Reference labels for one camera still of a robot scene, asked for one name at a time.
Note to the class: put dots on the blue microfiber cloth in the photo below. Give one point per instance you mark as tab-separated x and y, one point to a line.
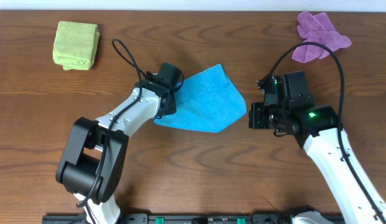
207	102

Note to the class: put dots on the folded green cloth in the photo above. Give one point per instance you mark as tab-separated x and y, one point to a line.
75	45

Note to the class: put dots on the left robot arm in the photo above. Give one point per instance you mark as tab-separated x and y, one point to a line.
93	158

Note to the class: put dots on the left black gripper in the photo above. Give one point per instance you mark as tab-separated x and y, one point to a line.
169	104

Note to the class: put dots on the purple crumpled cloth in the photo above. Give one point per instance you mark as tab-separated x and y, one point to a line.
318	28

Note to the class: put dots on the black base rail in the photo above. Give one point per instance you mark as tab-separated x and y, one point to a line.
304	214

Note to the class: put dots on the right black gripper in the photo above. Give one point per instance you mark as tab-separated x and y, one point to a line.
255	116

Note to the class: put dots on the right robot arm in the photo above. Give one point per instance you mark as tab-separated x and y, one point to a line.
325	141

